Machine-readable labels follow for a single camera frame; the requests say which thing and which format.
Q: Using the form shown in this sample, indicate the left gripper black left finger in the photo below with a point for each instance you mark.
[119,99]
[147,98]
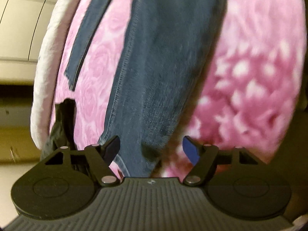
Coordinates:
[99,158]

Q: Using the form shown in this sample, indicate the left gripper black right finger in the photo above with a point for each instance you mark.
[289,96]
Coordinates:
[203,160]

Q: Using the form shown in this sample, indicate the blue denim jeans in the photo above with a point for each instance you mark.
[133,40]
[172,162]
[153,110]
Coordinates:
[165,49]

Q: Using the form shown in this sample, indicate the black jacket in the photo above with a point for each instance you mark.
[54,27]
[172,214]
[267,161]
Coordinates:
[62,132]

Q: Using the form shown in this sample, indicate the white rolled duvet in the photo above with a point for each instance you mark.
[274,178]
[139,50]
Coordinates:
[47,69]

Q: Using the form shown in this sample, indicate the pink floral bed sheet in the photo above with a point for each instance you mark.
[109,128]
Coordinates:
[248,98]

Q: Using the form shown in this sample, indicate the cream wardrobe with black lines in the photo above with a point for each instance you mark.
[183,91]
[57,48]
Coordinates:
[23,26]

